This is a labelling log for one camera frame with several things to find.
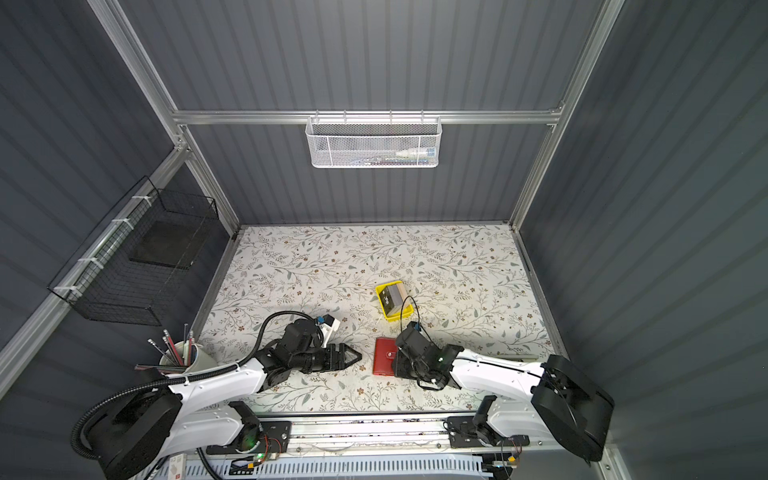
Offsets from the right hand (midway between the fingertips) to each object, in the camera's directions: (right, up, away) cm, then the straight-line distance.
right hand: (396, 368), depth 83 cm
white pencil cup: (-55, +6, -5) cm, 55 cm away
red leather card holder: (-3, +3, +1) cm, 5 cm away
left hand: (-11, +3, -2) cm, 12 cm away
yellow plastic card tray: (0, +13, +10) cm, 16 cm away
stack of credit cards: (-1, +18, +11) cm, 21 cm away
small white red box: (-51, -17, -15) cm, 56 cm away
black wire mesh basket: (-66, +29, -11) cm, 73 cm away
